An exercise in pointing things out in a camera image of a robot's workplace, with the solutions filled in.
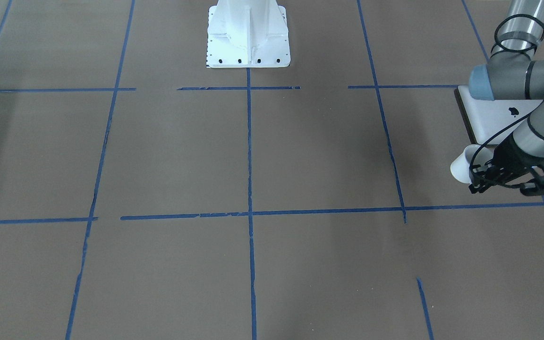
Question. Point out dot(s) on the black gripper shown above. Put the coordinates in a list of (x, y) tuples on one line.
[(510, 160)]

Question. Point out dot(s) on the white cup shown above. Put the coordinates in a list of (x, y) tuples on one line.
[(460, 167)]

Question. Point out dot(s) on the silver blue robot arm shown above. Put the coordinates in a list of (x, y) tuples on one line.
[(514, 71)]

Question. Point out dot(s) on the grey closed laptop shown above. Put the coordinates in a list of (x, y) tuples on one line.
[(483, 119)]

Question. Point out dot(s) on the brown paper table cover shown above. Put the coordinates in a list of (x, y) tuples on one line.
[(144, 196)]

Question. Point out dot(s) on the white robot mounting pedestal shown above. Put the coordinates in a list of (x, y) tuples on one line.
[(247, 34)]

